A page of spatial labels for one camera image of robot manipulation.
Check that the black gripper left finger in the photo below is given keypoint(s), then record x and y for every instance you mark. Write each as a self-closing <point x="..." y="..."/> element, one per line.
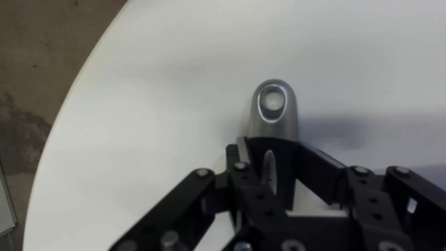
<point x="186" y="203"/>

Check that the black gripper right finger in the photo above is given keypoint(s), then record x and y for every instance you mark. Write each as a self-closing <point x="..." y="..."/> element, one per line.
<point x="385" y="209"/>

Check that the black spoon with silver end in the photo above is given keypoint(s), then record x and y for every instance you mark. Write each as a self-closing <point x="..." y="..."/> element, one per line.
<point x="280" y="125"/>

